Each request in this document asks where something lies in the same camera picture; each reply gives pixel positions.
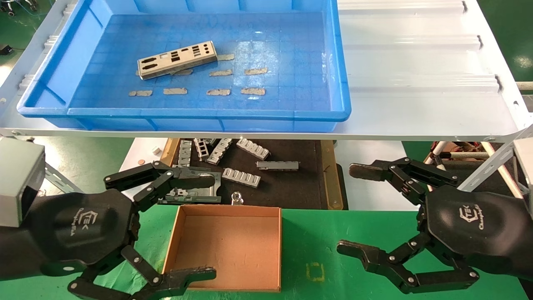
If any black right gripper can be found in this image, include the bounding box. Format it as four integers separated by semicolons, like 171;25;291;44
336;185;533;294

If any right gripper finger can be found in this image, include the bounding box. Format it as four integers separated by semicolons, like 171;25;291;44
349;157;458;205

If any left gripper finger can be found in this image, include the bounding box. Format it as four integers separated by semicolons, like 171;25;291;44
103;161;222;212

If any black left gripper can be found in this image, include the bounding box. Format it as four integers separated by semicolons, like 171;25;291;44
0;188;217;300

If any open brown cardboard box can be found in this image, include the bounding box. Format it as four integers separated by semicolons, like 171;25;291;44
162;204;282;293

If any large blue plastic tray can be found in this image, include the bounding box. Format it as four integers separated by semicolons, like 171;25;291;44
17;0;351;133

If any flat grey metal plate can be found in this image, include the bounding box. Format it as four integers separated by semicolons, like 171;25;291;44
157;167;222;205

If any green table cloth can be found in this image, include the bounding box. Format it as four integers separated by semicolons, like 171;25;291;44
0;204;529;300

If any white plastic pipe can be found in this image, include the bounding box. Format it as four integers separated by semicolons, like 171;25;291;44
441;151;488;160
423;141;449;167

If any white metal shelf rack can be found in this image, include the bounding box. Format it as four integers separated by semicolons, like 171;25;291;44
0;0;533;196

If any office chair wheeled base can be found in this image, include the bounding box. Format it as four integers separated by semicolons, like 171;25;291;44
0;0;40;17

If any slotted grey metal bracket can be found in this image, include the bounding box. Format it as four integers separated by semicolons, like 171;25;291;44
221;167;262;188
207;139;233;165
236;139;271;160
178;140;193;168
193;139;210;162

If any dark grey metal bar bracket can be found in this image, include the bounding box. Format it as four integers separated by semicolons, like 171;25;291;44
256;161;300;171

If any grey right wrist camera housing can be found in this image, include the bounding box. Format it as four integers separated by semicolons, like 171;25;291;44
513;137;533;205

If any grey wrist camera housing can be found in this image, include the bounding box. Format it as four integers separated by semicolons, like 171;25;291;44
0;137;45;228
513;137;533;205

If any grey left wrist camera housing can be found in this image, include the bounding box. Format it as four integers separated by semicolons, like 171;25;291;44
0;137;45;228

